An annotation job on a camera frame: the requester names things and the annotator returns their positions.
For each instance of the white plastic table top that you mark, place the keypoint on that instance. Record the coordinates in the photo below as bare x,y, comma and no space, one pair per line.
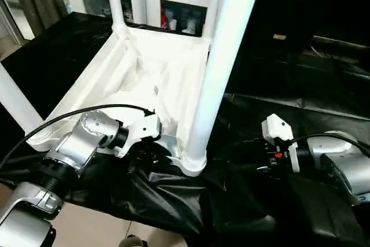
144,73

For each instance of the white plastic table leg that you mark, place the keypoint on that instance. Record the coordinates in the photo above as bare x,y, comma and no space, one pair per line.
114,1
225,56
213,4
17,102

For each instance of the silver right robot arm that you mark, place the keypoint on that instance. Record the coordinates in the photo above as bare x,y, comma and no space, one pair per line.
341,166

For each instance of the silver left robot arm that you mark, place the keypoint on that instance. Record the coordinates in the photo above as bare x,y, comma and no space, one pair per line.
75,148

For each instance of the black plastic mat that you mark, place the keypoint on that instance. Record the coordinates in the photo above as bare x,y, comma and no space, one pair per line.
277,85

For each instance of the dark rounded robot body part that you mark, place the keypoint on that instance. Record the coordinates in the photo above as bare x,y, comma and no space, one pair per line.
134,241

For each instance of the red bottle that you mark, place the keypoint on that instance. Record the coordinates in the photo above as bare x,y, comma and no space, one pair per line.
165,21

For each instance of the black cabinet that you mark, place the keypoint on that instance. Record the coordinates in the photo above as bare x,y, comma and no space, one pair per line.
324,1

